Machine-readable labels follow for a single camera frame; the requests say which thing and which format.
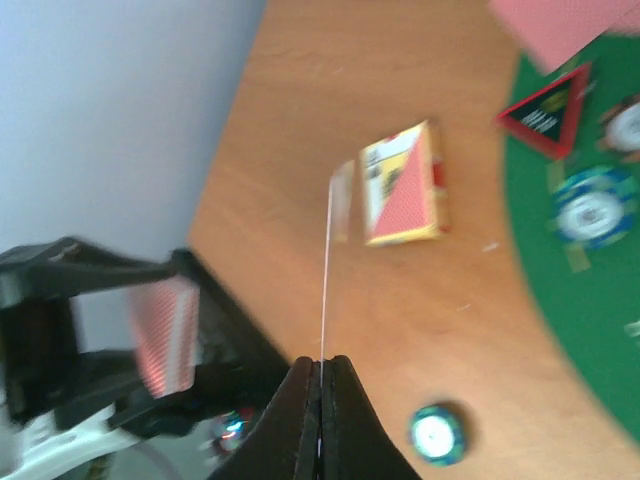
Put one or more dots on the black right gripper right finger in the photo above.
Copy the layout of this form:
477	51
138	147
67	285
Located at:
353	442

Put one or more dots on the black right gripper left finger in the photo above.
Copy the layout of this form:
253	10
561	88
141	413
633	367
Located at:
286	442

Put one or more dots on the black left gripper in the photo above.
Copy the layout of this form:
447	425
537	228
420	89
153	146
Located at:
39	346

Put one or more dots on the red playing card deck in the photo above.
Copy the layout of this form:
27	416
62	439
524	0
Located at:
164	322

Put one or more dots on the teal poker chip stack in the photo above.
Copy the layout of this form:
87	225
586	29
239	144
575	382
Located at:
442	432

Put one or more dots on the thin card edge-on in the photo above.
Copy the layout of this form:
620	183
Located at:
326	268

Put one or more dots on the brown chip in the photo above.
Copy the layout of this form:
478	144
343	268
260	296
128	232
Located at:
620	129

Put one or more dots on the red card being drawn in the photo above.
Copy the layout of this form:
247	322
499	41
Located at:
552	32

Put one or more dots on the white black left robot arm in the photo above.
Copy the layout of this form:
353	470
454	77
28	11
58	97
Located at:
61	407

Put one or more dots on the yellow red card box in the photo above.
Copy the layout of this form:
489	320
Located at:
404	191

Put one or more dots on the round green poker mat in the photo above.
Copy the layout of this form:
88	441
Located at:
589	299

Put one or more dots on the black triangular dealer button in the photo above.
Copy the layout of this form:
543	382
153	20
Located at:
548	119

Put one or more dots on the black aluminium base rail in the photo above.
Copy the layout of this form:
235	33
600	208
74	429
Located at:
254	367

